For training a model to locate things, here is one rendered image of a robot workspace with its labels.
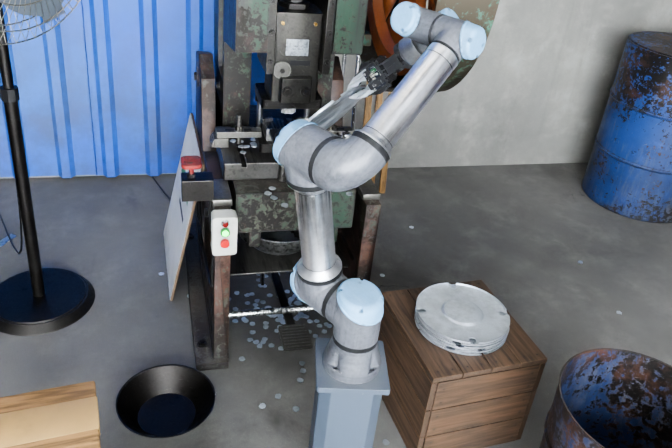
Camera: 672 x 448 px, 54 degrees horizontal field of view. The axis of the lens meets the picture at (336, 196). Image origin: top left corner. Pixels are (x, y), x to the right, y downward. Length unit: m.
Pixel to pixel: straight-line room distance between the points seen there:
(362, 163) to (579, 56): 2.83
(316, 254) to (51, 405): 0.77
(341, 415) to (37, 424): 0.74
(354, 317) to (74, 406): 0.74
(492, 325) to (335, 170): 0.91
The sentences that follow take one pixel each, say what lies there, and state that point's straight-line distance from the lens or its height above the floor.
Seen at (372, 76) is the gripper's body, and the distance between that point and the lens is 1.72.
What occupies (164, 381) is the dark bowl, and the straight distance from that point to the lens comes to 2.31.
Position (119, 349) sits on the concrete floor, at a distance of 2.48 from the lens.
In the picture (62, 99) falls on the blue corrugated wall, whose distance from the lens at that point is 3.37.
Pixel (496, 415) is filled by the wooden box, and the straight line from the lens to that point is 2.18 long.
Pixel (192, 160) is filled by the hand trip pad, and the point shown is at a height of 0.76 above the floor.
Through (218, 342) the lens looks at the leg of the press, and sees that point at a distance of 2.32.
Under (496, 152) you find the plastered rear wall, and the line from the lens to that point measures 4.05.
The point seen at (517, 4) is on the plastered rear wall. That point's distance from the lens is 3.76.
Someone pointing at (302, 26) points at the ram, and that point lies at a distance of 2.06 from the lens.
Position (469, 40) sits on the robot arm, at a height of 1.29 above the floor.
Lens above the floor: 1.65
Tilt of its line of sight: 29 degrees down
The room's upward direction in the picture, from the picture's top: 6 degrees clockwise
